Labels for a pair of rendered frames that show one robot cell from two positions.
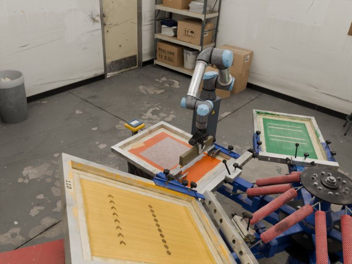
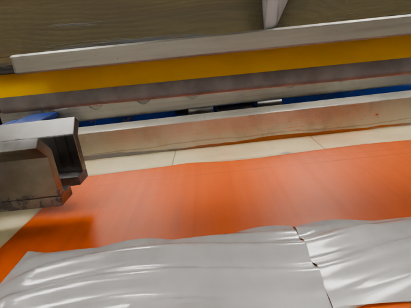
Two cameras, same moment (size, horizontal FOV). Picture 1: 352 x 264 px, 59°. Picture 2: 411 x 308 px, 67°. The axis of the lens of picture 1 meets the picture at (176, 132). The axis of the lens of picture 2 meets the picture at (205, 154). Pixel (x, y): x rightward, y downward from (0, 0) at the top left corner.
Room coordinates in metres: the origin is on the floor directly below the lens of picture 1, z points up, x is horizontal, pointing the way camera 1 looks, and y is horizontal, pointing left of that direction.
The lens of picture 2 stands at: (1.97, -0.02, 1.07)
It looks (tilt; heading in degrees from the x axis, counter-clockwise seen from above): 20 degrees down; 234
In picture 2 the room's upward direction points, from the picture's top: 7 degrees counter-clockwise
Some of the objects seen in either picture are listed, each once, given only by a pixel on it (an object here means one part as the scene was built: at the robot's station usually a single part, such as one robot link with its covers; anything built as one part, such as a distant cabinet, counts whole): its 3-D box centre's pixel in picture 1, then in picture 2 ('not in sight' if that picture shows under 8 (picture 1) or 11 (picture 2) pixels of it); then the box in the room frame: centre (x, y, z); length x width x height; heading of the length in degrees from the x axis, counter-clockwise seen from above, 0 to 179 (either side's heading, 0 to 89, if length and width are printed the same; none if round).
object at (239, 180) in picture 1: (239, 183); not in sight; (1.58, -0.44, 1.02); 0.17 x 0.06 x 0.05; 52
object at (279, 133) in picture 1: (292, 135); not in sight; (2.18, -0.96, 1.05); 1.08 x 0.61 x 0.23; 172
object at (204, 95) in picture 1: (208, 92); not in sight; (2.50, -0.26, 1.25); 0.15 x 0.15 x 0.10
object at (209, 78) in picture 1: (210, 79); not in sight; (2.50, -0.27, 1.37); 0.13 x 0.12 x 0.14; 71
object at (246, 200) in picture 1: (220, 188); not in sight; (1.66, -0.34, 0.89); 1.24 x 0.06 x 0.06; 52
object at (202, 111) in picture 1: (202, 113); not in sight; (1.83, -0.17, 1.39); 0.09 x 0.08 x 0.11; 161
